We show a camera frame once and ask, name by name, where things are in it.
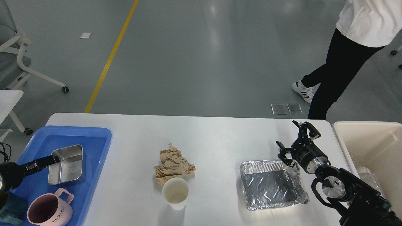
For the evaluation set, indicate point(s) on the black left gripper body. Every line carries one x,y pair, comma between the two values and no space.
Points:
12,176

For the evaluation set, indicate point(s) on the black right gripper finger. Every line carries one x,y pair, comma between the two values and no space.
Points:
307,131
282,154

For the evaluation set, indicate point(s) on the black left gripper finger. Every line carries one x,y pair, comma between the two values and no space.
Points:
42,162
30,171

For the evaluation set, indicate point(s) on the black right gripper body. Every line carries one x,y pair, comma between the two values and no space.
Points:
308,156

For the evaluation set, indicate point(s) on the stainless steel rectangular container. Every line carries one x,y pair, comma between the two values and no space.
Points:
71,167

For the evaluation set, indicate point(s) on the pink HOME mug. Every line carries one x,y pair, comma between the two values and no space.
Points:
51,209

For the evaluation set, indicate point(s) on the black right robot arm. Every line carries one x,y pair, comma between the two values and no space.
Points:
358,203

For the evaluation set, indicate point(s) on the clear floor plate right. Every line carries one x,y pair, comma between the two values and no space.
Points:
294,109

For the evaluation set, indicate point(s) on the clear floor plate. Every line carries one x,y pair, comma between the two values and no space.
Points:
294,109
278,109

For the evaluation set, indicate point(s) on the teal yellow cup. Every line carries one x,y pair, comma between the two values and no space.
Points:
12,209

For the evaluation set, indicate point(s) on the aluminium foil tray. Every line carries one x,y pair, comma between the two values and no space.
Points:
270,184

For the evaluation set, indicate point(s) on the clear floor plate left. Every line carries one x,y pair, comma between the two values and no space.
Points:
278,109

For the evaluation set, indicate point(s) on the blue plastic tray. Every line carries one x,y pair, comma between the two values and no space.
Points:
95,142

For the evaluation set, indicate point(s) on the beige plastic bin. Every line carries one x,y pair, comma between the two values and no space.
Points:
374,147

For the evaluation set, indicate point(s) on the white side table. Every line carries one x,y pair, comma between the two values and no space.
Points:
8,100

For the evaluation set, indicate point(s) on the crumpled brown paper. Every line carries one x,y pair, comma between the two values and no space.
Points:
173,165

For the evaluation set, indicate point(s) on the white wheeled stand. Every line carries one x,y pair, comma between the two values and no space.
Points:
395,52

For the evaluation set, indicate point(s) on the white paper cup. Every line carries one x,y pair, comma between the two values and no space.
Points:
175,192

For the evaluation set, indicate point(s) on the person with white sneakers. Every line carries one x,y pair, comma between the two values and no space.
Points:
364,27

